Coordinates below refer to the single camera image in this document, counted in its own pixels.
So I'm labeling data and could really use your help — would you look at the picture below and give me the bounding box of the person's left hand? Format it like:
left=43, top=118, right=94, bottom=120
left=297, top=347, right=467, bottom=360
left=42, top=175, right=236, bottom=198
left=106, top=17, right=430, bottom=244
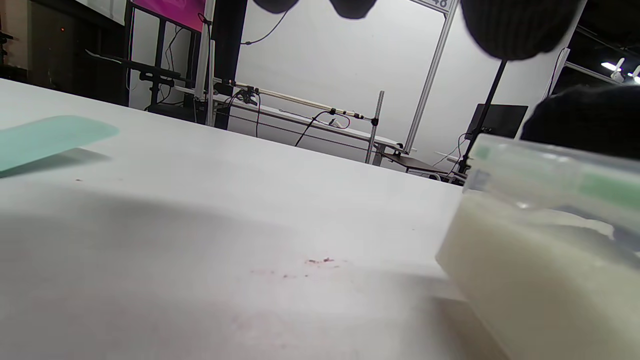
left=252, top=0, right=640, bottom=161

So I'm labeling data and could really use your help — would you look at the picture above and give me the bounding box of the clear container lid green rim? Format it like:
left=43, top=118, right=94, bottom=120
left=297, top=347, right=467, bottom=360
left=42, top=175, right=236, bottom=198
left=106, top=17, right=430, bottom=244
left=462, top=132, right=640, bottom=241

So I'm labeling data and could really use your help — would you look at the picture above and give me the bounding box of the clear plastic sugar container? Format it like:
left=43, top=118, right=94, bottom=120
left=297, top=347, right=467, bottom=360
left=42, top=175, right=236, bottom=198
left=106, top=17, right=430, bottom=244
left=435, top=132, right=640, bottom=360

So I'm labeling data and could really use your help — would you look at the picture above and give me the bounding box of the white sugar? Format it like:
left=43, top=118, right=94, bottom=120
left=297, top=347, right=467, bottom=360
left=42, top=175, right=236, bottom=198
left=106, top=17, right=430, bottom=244
left=436, top=192, right=640, bottom=360

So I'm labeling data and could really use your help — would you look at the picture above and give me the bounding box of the mint green dessert spatula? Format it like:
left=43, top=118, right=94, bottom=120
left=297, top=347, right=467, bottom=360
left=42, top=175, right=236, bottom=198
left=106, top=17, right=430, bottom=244
left=0, top=115, right=121, bottom=173

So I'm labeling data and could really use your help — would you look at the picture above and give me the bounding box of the black floor stand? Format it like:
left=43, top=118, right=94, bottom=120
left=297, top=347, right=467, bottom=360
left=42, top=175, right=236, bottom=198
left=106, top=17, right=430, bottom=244
left=456, top=60, right=508, bottom=175

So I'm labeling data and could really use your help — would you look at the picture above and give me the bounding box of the black monitor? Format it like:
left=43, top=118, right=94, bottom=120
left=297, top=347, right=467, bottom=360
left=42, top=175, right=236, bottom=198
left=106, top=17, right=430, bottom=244
left=465, top=103, right=529, bottom=142

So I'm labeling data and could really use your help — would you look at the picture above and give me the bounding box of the white cart with brown top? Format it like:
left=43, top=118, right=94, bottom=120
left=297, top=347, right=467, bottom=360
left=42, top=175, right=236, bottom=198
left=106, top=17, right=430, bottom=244
left=372, top=141, right=452, bottom=177

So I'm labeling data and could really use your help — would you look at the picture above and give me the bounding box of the white rod on silver stand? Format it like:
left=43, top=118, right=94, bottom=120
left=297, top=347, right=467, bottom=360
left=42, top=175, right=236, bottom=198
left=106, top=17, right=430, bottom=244
left=214, top=77, right=387, bottom=166

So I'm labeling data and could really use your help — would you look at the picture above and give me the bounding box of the white desk with black edge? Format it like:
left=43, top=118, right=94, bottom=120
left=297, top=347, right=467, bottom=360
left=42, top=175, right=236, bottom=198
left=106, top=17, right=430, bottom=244
left=172, top=84, right=408, bottom=153

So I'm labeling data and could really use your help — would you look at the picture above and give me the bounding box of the black pillar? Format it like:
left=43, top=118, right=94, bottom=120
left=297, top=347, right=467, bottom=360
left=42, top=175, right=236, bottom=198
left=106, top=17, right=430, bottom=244
left=209, top=0, right=249, bottom=131

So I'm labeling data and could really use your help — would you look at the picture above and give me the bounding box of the magenta screen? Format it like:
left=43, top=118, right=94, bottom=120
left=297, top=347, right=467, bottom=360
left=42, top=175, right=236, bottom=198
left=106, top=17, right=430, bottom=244
left=131, top=0, right=207, bottom=34

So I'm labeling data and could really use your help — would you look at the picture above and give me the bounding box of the black equipment rack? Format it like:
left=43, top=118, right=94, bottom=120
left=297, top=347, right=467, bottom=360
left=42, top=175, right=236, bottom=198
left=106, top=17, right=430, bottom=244
left=85, top=0, right=201, bottom=112

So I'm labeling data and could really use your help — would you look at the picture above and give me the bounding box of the silver aluminium frame post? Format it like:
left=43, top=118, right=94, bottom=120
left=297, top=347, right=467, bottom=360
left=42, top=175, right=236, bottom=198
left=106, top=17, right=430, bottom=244
left=192, top=0, right=217, bottom=126
left=402, top=0, right=460, bottom=156

